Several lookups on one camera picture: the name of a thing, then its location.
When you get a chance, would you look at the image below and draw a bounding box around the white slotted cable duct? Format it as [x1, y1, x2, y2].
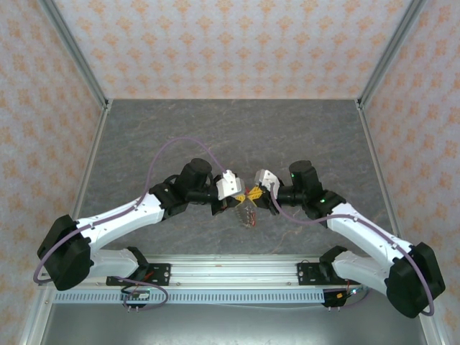
[53, 290, 326, 305]

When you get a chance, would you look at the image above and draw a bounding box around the small circuit board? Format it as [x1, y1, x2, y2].
[336, 288, 367, 300]
[120, 290, 151, 301]

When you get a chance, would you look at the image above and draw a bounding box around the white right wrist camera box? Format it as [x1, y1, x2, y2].
[253, 168, 280, 195]

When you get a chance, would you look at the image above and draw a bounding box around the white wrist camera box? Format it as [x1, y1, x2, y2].
[253, 168, 280, 195]
[216, 170, 245, 201]

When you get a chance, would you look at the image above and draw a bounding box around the aluminium table side rail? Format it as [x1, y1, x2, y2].
[17, 99, 113, 345]
[354, 99, 445, 345]

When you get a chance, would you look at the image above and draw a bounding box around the grey metal sheet panel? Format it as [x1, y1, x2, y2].
[39, 303, 432, 345]

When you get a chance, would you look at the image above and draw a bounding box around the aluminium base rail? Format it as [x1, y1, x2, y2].
[95, 254, 389, 288]

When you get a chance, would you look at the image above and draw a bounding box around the aluminium frame post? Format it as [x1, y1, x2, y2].
[355, 0, 428, 109]
[37, 0, 111, 111]

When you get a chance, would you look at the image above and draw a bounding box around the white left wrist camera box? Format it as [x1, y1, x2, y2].
[216, 170, 245, 201]

